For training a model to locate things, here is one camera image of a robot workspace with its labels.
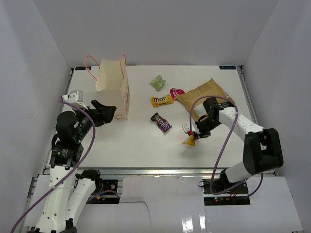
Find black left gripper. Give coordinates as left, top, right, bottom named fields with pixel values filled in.
left=72, top=99, right=116, bottom=141

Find yellow snack bar packet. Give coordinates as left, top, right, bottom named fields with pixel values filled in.
left=182, top=135, right=195, bottom=147

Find brown purple M&M's packet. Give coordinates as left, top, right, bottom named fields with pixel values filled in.
left=151, top=113, right=172, bottom=133

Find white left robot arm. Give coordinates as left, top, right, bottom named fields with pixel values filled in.
left=31, top=100, right=117, bottom=233

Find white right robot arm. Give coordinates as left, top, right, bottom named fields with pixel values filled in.
left=189, top=96, right=284, bottom=195

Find large brown kraft snack bag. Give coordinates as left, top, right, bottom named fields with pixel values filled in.
left=176, top=79, right=234, bottom=122

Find pink red snack packet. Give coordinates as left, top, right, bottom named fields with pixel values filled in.
left=170, top=88, right=185, bottom=100

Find blue left corner label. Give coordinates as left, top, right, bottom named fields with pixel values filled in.
left=74, top=66, right=92, bottom=70

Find blue corner label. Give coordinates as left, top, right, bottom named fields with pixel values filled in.
left=74, top=66, right=92, bottom=70
left=219, top=66, right=236, bottom=70

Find yellow M&M's packet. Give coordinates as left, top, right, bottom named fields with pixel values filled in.
left=151, top=95, right=174, bottom=107

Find green crumpled snack packet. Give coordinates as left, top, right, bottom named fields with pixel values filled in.
left=149, top=75, right=166, bottom=91

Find blue right corner label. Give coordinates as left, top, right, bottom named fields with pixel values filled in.
left=219, top=66, right=236, bottom=70

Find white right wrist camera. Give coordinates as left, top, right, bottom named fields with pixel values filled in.
left=181, top=122, right=197, bottom=134

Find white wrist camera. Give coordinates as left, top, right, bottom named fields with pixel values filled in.
left=181, top=122, right=197, bottom=134
left=61, top=90, right=87, bottom=110

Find cream paper bag orange handles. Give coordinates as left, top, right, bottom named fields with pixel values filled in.
left=84, top=54, right=130, bottom=120

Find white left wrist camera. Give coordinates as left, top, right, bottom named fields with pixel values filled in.
left=61, top=90, right=87, bottom=110

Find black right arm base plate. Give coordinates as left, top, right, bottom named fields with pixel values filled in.
left=198, top=177, right=251, bottom=206

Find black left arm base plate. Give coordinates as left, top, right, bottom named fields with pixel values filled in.
left=73, top=178, right=121, bottom=204

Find aluminium front rail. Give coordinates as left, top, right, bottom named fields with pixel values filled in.
left=43, top=167, right=277, bottom=176

